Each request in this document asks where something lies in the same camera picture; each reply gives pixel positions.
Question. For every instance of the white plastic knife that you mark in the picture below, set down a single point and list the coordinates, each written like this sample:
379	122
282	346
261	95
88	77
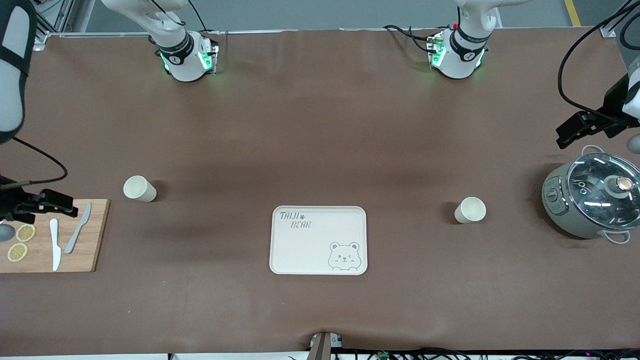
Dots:
55	245

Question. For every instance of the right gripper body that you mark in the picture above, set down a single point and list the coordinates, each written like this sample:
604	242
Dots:
11	204

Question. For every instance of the grey electric cooking pot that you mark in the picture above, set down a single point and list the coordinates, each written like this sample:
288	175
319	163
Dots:
560	210

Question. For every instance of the grey plastic knife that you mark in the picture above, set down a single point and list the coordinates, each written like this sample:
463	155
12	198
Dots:
77	230

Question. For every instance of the white plastic cup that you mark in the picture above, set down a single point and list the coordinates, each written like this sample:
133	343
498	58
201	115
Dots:
139	189
470	210

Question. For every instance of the aluminium frame rail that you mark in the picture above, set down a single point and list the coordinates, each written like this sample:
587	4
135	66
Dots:
42	36

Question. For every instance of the yellow lemon slice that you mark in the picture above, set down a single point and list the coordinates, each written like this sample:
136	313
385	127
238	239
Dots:
25	232
17	252

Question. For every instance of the brown table clamp post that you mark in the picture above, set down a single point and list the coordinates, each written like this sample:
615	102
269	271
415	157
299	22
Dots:
320	347

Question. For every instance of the bamboo cutting board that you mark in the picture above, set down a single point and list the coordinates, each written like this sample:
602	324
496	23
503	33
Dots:
95	235

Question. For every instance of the glass pot lid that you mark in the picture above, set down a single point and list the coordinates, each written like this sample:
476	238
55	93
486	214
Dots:
600	195

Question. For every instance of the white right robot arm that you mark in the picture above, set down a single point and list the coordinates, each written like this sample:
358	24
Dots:
180	55

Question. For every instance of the black strut with grey tip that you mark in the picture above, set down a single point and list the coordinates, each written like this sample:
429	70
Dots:
635	144
6	233

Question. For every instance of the beige bear print tray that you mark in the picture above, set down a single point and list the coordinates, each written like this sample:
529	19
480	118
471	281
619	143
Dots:
320	250

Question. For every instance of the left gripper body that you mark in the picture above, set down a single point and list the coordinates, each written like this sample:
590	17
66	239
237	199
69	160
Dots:
611	111

